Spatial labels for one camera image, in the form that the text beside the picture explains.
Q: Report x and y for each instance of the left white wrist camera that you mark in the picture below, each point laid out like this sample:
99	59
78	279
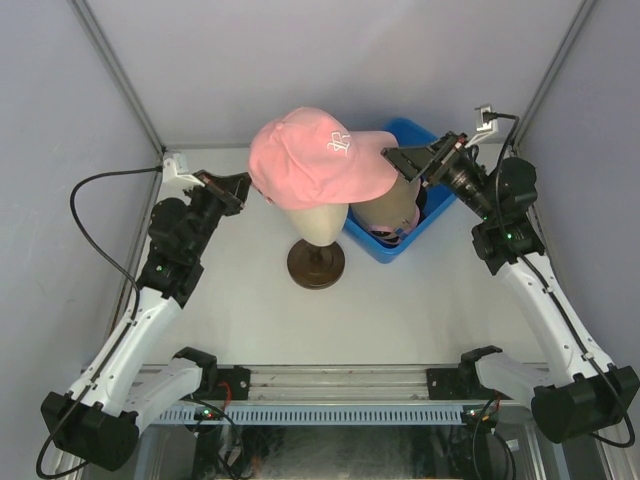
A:
176	174

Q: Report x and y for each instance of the black mounting plate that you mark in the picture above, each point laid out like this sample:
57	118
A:
449	383
224	383

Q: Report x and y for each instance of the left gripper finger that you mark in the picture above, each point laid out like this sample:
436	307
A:
235	190
209	180

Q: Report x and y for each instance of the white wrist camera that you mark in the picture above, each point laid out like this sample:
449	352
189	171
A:
176	174
486	124

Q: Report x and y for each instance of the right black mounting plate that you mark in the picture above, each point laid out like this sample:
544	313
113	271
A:
449	383

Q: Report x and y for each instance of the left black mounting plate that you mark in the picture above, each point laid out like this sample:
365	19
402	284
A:
224	383

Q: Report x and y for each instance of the blue plastic bin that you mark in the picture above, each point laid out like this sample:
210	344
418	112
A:
438	198

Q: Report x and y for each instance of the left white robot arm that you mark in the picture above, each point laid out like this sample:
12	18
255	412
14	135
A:
101	416

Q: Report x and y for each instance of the dark round wooden stand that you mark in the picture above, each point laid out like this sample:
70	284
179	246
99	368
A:
314	267

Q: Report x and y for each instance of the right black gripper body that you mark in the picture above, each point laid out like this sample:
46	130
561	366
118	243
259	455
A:
455	168

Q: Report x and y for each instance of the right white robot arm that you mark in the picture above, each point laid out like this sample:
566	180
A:
582	391

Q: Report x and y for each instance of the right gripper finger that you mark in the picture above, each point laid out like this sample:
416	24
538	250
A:
444	147
414	163

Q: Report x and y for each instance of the pink baseball cap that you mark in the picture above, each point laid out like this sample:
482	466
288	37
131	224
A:
307	158

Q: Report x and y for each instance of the aluminium mounting rail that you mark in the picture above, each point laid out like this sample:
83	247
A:
339	384

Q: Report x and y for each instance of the perforated grey cable duct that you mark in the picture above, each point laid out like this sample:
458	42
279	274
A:
315	415

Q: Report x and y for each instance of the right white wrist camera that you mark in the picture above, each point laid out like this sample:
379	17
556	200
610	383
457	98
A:
486	124

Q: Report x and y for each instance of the beige mannequin head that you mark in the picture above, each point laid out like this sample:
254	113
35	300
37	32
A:
319	226

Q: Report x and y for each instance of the beige cap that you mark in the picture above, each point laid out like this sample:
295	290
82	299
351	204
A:
396	209

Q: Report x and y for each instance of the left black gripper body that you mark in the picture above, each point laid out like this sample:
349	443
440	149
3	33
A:
209	204

